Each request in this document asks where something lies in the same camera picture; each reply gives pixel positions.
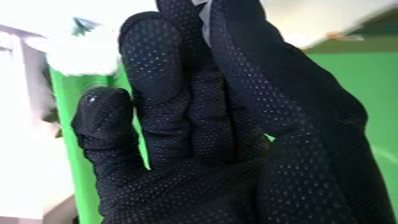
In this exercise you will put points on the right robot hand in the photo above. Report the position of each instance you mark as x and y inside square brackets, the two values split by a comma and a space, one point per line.
[237, 150]

